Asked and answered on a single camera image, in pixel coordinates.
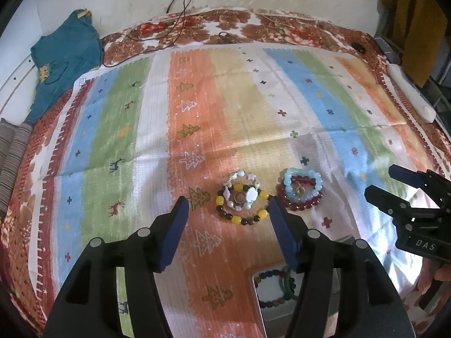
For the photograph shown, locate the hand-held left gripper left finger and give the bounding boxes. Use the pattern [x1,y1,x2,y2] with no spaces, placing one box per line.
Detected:
[42,196,191,338]

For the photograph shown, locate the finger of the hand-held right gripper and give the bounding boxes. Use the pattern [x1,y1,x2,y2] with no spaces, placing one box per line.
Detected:
[364,186,442,219]
[388,164,451,215]

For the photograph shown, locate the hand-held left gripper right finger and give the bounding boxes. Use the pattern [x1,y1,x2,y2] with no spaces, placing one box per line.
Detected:
[268,196,414,338]

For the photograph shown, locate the dark red bead bracelet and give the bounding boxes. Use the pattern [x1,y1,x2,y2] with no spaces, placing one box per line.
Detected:
[276,174,326,213]

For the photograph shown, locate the light blue bead bracelet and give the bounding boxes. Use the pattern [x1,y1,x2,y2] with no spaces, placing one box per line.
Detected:
[282,168,324,201]

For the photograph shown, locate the yellow and black bead bracelet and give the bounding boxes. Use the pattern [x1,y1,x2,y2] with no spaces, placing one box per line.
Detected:
[215,181,271,227]

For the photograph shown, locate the pastel bead bracelet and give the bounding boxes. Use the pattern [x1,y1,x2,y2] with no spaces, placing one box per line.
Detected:
[222,171,262,212]

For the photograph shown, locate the clear plastic box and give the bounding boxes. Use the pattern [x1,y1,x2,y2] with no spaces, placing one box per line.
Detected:
[248,265,339,338]

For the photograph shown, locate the person's right hand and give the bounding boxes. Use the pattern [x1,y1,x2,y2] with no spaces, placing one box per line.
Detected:
[417,259,451,291]

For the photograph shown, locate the white power strip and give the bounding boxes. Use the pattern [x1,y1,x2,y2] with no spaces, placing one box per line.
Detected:
[388,63,436,123]

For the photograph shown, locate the colourful striped mat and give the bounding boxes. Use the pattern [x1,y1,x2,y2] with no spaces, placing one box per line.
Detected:
[26,44,437,338]

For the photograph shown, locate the yellow hanging cloth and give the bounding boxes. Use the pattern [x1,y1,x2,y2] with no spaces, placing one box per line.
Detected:
[382,0,449,87]

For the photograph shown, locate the striped grey pillow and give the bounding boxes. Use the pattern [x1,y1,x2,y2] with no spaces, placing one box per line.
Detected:
[0,118,33,219]

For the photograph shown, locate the teal shirt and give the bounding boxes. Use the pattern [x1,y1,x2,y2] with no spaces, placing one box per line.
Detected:
[28,9,104,123]

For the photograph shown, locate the brown floral blanket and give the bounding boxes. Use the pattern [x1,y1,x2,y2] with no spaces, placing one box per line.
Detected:
[0,7,451,338]

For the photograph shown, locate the green bead bracelet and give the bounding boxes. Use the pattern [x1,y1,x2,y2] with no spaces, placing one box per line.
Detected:
[278,268,301,298]

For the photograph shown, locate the multicoloured bead bracelet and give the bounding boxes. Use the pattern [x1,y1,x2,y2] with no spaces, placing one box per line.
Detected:
[254,269,300,309]

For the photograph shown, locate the grey metal frame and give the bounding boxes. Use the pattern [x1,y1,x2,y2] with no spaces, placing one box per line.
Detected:
[373,35,404,66]

